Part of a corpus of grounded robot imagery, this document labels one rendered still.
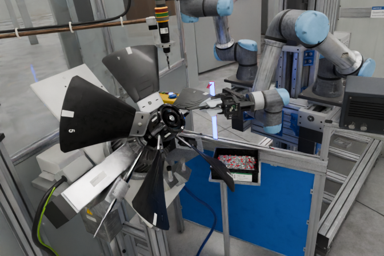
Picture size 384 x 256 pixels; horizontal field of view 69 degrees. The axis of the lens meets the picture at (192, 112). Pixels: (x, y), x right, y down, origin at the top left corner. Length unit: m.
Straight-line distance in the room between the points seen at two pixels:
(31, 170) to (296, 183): 1.31
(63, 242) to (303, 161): 1.38
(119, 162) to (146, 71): 0.35
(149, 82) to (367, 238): 1.81
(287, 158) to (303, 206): 0.30
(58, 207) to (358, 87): 1.08
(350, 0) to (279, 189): 1.63
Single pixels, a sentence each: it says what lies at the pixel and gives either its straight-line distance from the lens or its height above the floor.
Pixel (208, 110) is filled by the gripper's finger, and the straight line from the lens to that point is 1.16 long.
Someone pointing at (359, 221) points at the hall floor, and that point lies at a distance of 2.43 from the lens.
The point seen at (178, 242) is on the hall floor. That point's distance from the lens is 2.17.
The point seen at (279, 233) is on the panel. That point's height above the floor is 0.30.
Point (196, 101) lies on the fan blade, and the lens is 1.18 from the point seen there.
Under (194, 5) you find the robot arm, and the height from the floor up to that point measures 1.55.
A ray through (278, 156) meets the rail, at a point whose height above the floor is 0.83.
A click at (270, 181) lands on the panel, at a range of 1.57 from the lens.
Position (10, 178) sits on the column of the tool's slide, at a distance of 1.37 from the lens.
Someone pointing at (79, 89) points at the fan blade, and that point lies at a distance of 0.89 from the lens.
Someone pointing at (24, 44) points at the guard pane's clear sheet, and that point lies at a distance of 1.50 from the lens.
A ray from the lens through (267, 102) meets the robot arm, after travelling 1.16.
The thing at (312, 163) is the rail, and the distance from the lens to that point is 1.44.
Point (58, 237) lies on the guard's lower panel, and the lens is 1.86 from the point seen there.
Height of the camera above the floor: 1.67
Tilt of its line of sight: 26 degrees down
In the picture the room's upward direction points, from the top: 6 degrees counter-clockwise
